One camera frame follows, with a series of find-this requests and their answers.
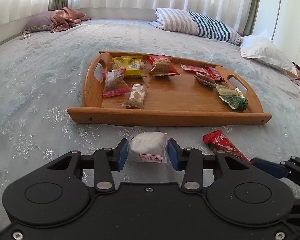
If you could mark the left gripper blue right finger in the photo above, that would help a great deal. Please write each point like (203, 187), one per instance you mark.
(189, 160)

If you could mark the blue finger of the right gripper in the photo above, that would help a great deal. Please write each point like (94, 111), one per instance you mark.
(271, 168)

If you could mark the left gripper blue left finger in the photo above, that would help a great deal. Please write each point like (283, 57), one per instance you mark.
(107, 160)

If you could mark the dark red bar packet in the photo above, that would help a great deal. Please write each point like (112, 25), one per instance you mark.
(217, 141)

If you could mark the white red pastry packet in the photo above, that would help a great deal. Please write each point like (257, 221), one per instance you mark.
(149, 147)

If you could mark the beige biscuit packet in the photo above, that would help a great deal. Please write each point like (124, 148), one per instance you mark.
(137, 96)

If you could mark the pink clear snack packet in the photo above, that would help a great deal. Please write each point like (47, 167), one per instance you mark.
(114, 83)

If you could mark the green pea snack packet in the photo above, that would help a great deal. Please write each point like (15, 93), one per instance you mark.
(235, 102)

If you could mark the brown chocolate packet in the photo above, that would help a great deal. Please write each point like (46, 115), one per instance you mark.
(205, 80)

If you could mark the red chocolate bar packet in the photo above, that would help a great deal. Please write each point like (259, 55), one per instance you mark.
(214, 73)

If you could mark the red nut snack bag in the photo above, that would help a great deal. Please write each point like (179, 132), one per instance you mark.
(161, 66)

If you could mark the yellow snack packet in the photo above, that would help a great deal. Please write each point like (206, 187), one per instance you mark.
(131, 66)

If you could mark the gold wafer packet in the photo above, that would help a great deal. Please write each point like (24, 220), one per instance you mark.
(223, 90)

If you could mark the wooden serving tray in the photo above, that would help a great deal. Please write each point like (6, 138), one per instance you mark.
(170, 101)

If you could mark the lace snowflake bedspread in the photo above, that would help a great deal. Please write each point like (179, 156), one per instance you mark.
(41, 76)

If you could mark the white pillow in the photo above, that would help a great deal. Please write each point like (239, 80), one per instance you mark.
(260, 48)

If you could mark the striped folded quilt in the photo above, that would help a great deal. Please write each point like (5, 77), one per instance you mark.
(193, 23)

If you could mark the pink crumpled cloth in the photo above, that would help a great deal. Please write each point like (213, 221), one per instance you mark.
(67, 18)

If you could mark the small object by pillow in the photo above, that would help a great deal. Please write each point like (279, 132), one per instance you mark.
(24, 35)

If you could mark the purple pillow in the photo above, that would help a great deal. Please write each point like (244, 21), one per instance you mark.
(40, 22)

